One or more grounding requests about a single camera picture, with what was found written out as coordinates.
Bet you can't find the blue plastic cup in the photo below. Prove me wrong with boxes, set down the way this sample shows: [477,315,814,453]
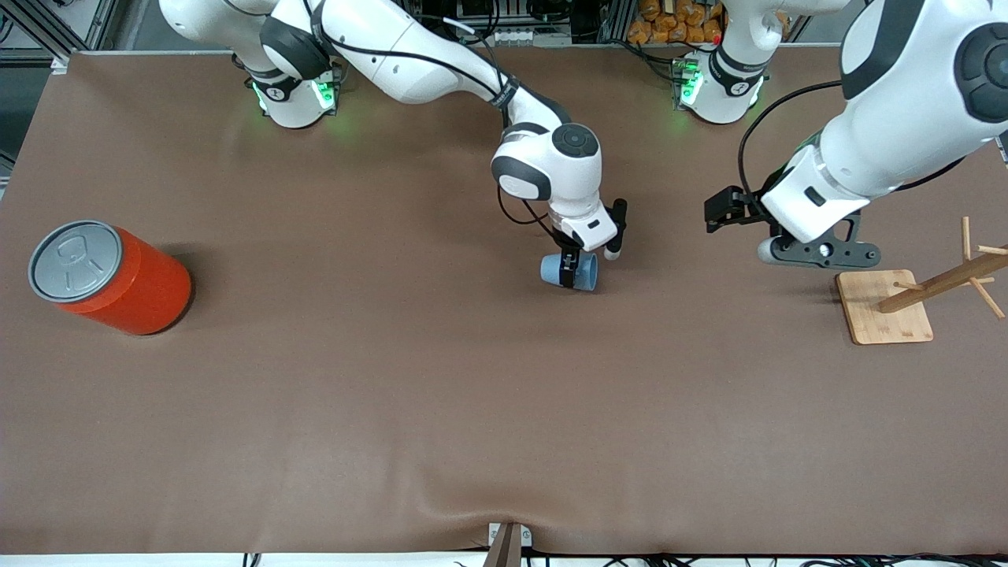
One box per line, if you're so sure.
[540,252,599,292]

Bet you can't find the aluminium frame post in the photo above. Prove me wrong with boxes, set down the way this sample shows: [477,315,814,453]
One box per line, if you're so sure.
[0,0,119,65]

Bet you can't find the brown table cloth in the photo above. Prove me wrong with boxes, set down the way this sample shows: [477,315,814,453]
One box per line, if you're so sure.
[0,46,1008,557]

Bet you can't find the white terminal block row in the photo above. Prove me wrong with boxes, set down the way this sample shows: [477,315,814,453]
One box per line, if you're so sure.
[492,28,573,46]

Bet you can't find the wooden mug tree stand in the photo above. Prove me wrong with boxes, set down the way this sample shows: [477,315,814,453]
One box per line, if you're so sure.
[835,217,1008,346]

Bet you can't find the orange can with grey lid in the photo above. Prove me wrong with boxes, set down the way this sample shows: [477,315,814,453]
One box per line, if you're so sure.
[28,220,193,336]

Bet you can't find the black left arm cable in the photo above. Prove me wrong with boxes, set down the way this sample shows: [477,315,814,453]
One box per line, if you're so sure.
[738,79,845,207]

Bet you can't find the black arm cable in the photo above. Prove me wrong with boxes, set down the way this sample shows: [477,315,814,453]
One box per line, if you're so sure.
[311,0,569,231]
[738,79,845,207]

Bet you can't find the metal table edge bracket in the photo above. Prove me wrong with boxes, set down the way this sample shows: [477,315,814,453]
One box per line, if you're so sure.
[488,521,533,549]

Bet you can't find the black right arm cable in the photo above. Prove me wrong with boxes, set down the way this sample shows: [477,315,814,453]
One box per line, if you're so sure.
[311,0,569,231]

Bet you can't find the brown camera stand pole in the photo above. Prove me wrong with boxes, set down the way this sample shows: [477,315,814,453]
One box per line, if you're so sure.
[482,523,524,567]

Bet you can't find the orange snack packets pile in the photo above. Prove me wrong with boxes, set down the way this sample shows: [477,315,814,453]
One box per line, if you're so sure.
[628,0,727,45]

